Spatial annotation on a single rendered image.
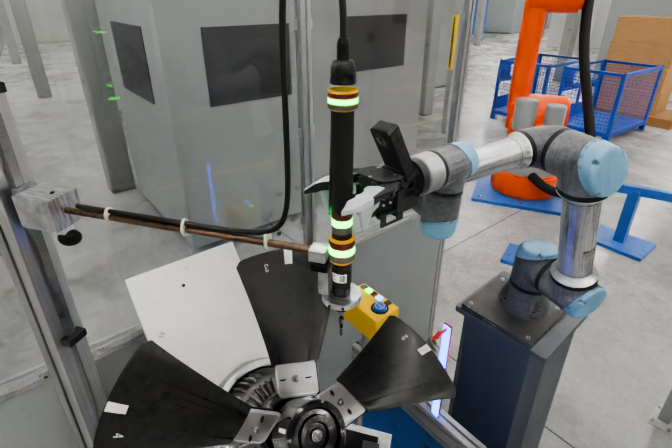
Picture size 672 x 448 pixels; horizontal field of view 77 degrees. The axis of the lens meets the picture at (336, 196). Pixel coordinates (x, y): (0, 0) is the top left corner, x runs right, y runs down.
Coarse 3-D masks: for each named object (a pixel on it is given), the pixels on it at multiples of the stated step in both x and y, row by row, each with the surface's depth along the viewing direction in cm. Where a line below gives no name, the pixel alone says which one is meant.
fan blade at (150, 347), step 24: (144, 360) 68; (168, 360) 69; (120, 384) 67; (144, 384) 68; (168, 384) 69; (192, 384) 71; (144, 408) 69; (168, 408) 70; (192, 408) 71; (216, 408) 73; (240, 408) 74; (96, 432) 67; (144, 432) 70; (168, 432) 72; (192, 432) 73; (216, 432) 75
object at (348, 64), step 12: (348, 48) 57; (336, 60) 57; (348, 60) 57; (336, 72) 57; (348, 72) 57; (336, 84) 58; (348, 84) 58; (348, 264) 71; (336, 276) 71; (348, 276) 72; (336, 288) 73; (348, 288) 73
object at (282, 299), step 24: (240, 264) 91; (288, 264) 90; (264, 288) 89; (288, 288) 88; (312, 288) 88; (264, 312) 88; (288, 312) 87; (312, 312) 86; (264, 336) 88; (288, 336) 86; (312, 336) 85; (288, 360) 85
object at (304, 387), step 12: (312, 360) 84; (276, 372) 86; (288, 372) 85; (300, 372) 84; (312, 372) 83; (276, 384) 85; (288, 384) 84; (300, 384) 84; (312, 384) 83; (288, 396) 84
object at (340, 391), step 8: (336, 384) 91; (328, 392) 89; (336, 392) 89; (344, 392) 89; (328, 400) 88; (336, 400) 88; (344, 400) 88; (352, 400) 87; (344, 408) 86; (352, 408) 86; (360, 408) 86; (344, 416) 84; (352, 416) 84
